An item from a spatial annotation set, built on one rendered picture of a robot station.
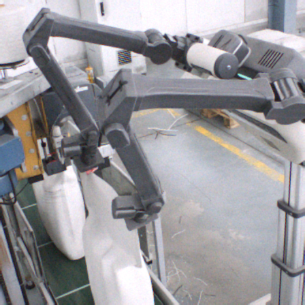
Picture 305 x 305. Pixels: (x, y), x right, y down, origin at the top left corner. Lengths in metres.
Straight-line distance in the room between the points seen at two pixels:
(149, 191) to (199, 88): 0.37
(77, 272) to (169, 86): 1.58
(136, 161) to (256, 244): 2.04
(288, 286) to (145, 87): 1.17
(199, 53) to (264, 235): 2.02
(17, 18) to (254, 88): 0.79
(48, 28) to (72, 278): 1.34
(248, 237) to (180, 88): 2.24
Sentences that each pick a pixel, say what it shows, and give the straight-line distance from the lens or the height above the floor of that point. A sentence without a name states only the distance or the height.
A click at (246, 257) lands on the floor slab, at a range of 2.98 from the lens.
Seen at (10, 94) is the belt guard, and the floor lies 1.42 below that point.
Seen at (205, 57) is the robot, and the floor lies 1.56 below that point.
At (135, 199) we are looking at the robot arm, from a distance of 1.34.
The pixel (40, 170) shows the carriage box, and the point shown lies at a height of 1.04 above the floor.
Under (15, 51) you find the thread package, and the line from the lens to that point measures 1.54.
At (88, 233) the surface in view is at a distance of 1.89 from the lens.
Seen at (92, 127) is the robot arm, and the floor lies 1.27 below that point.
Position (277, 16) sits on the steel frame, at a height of 0.28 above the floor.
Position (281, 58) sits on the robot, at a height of 1.55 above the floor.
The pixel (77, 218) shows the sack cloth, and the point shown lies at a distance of 2.40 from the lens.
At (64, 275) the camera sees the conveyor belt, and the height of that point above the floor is 0.38.
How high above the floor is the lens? 1.92
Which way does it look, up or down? 28 degrees down
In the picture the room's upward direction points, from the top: 6 degrees counter-clockwise
